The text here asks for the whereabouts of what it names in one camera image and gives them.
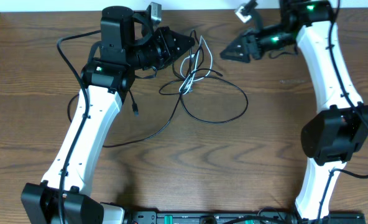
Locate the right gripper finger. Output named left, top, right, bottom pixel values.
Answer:
left=223, top=34, right=252, bottom=56
left=220, top=51, right=249, bottom=62

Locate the white USB cable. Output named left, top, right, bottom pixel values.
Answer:
left=178, top=35, right=214, bottom=96

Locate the black USB cable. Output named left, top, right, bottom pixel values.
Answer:
left=67, top=29, right=249, bottom=149

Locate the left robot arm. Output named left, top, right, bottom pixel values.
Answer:
left=21, top=2, right=195, bottom=223

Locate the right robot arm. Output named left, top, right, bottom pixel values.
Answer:
left=220, top=1, right=368, bottom=223

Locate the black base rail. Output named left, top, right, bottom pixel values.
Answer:
left=123, top=208, right=366, bottom=224

